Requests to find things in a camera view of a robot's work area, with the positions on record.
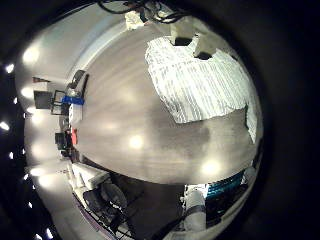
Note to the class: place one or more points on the black stand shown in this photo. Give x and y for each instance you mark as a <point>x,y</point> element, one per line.
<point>78,78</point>

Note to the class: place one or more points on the black monitor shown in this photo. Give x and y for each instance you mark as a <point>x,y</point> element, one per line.
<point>43,99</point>

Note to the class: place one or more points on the black office chair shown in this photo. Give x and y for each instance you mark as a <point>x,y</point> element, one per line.
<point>111,196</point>

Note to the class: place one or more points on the blue box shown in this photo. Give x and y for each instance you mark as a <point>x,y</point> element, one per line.
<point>73,100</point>

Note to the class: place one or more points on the white grey striped cloth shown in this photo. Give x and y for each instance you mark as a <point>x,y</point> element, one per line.
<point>196,83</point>

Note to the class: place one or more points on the red object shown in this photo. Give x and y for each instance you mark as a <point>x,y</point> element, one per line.
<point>74,136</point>

